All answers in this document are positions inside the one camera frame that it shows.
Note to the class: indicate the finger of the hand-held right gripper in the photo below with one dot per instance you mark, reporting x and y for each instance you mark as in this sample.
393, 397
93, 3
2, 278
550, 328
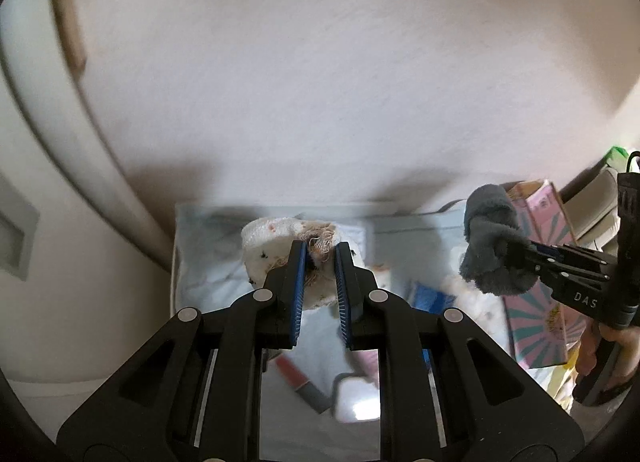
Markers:
570, 249
545, 264

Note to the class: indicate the grey fleece cloth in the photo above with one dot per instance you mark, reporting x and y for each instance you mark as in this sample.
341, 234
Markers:
487, 222

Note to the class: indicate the floral covered desktop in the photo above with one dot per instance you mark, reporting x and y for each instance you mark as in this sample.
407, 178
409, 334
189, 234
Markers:
210, 262

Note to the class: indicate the pink striped cardboard box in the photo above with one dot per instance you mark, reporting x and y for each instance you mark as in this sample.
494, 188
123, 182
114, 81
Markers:
540, 314

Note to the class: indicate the grey sofa cushion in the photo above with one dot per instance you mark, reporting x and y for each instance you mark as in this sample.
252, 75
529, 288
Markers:
595, 222

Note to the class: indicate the white patterned cloth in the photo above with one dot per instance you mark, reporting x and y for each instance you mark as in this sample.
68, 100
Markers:
265, 242

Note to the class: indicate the person's right hand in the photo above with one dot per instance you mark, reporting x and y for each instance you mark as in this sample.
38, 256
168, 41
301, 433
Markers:
589, 348

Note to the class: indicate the blue packet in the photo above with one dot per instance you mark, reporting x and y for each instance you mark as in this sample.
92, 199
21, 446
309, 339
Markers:
430, 299

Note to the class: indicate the white plastic case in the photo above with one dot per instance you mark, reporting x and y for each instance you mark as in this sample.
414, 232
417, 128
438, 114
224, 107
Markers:
357, 407

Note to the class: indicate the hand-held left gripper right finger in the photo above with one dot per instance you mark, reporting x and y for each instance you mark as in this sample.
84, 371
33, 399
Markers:
342, 292

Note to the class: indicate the green tissue pack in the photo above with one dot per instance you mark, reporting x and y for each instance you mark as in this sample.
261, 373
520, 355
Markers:
617, 155

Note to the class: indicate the red and grey tube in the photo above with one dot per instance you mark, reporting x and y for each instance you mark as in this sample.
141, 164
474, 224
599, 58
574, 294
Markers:
305, 384

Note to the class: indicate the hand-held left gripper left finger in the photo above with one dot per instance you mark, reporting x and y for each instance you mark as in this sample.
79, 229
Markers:
298, 287

